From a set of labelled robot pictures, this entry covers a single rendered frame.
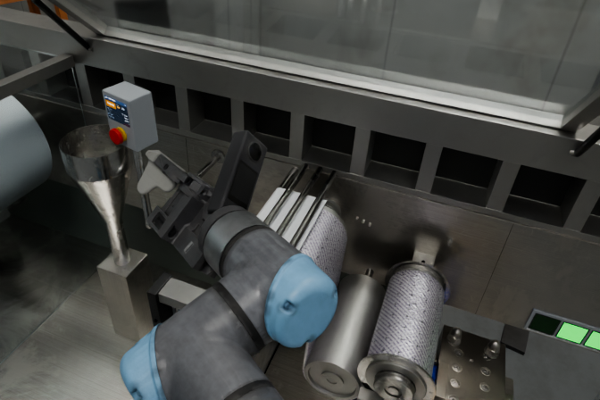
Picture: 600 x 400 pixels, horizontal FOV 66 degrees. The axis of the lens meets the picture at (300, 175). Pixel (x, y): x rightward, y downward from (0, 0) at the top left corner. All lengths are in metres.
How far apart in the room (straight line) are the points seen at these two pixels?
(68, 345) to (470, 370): 1.07
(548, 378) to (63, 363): 2.19
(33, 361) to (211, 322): 1.12
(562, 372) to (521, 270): 1.70
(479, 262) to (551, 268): 0.14
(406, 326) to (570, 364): 1.98
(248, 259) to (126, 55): 0.86
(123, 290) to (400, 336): 0.71
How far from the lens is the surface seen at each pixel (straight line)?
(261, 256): 0.44
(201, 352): 0.41
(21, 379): 1.49
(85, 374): 1.44
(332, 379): 1.04
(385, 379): 0.94
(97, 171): 1.04
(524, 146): 0.99
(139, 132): 0.84
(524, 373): 2.73
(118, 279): 1.28
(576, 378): 2.85
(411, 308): 1.00
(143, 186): 0.65
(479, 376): 1.31
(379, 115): 0.98
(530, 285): 1.19
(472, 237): 1.11
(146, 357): 0.43
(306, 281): 0.41
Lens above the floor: 2.06
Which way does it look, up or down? 35 degrees down
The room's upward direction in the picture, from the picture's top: 4 degrees clockwise
